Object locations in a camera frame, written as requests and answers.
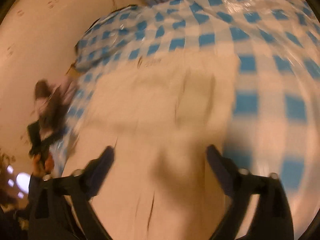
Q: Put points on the person's left hand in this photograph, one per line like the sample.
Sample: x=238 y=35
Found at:
x=42 y=165

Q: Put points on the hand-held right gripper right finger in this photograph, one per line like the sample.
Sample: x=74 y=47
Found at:
x=218 y=163

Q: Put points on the white quilted jacket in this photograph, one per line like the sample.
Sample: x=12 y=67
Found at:
x=155 y=130

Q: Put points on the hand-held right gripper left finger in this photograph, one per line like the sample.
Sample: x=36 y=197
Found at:
x=105 y=161

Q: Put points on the blue white checked plastic sheet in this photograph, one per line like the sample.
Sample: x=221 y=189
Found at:
x=262 y=55

